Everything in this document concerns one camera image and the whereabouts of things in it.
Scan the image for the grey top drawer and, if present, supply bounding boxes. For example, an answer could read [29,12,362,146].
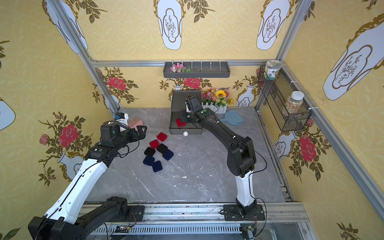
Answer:
[169,111,203,135]

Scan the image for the red brooch box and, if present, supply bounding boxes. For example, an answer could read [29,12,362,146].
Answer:
[149,140,160,149]
[157,132,168,142]
[176,119,187,128]

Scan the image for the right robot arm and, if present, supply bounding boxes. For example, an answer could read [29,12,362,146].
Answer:
[181,109,257,214]

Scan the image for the three-drawer storage cabinet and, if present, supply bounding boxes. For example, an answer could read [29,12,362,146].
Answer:
[171,90,202,112]

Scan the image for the black brooch box left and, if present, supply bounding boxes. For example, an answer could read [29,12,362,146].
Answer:
[144,147,156,157]

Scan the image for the black brooch box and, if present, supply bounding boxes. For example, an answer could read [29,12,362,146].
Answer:
[144,147,156,157]
[157,144,168,154]

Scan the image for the black brooch box right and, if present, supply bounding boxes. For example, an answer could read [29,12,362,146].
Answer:
[157,144,168,154]

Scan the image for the blue brooch box left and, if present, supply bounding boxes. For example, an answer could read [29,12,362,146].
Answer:
[143,156,155,167]

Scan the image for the blue brooch box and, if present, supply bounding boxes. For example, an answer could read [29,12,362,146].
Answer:
[163,150,174,161]
[152,161,163,173]
[143,156,155,167]

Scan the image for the blue brooch box right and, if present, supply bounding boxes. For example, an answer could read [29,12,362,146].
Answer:
[163,150,174,161]

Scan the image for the blue brooch box bottom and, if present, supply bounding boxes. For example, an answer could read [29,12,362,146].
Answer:
[152,161,163,173]

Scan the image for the pink small dustpan brush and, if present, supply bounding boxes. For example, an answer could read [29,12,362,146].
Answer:
[127,118,144,130]

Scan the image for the flower pot white fence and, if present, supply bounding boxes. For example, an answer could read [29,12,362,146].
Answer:
[202,88,234,114]

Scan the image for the light blue dustpan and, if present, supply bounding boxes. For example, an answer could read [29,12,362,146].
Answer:
[221,111,244,126]

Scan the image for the small pink flowers on shelf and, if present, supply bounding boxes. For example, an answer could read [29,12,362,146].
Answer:
[170,63,192,73]

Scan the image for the small circuit board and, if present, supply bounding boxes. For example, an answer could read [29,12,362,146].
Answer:
[115,225,131,234]

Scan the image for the decorated jar with lid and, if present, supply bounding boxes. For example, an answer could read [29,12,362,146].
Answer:
[264,60,282,81]

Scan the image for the clear jar white lid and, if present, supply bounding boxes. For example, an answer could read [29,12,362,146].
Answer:
[284,91,305,116]

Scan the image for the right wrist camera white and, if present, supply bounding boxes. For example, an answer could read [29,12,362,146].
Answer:
[186,96,203,114]

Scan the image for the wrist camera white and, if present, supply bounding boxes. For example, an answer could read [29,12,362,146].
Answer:
[186,96,203,114]
[115,112,129,125]

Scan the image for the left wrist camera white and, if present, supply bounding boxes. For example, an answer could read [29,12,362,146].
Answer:
[115,112,129,125]

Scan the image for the grey wall shelf tray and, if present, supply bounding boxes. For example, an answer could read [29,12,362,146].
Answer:
[163,60,231,79]

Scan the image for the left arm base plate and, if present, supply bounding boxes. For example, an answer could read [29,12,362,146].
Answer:
[115,205,145,223]

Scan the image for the black wire wall basket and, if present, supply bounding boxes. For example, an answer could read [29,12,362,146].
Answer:
[262,69,312,132]

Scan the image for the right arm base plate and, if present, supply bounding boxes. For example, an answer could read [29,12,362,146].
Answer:
[219,205,266,221]

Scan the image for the aluminium front rail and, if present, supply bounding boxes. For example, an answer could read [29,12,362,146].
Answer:
[79,202,310,225]

